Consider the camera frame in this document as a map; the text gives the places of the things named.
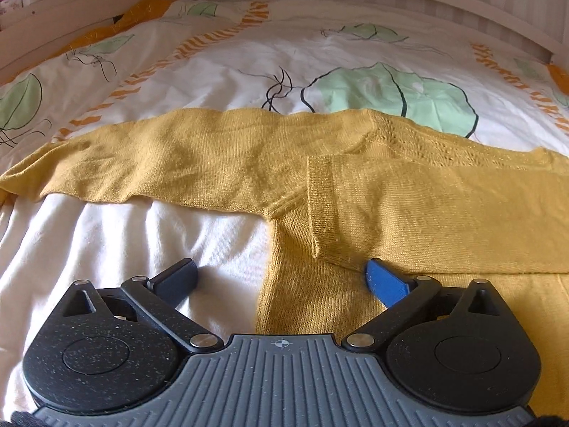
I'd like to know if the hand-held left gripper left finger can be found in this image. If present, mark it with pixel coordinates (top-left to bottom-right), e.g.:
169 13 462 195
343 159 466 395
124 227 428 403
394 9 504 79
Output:
59 258 225 355

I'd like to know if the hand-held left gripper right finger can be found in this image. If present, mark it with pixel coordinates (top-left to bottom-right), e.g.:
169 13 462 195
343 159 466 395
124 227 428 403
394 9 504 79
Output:
340 258 512 351

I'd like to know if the yellow knit sweater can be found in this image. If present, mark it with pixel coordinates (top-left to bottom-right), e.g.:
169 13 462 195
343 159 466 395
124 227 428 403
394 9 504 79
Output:
0 107 569 348

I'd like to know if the leaf printed white duvet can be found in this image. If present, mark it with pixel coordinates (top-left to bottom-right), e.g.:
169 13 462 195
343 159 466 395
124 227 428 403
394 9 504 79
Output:
0 0 569 415

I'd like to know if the orange bed sheet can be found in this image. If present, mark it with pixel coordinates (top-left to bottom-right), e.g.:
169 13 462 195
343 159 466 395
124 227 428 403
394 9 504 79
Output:
44 0 175 61

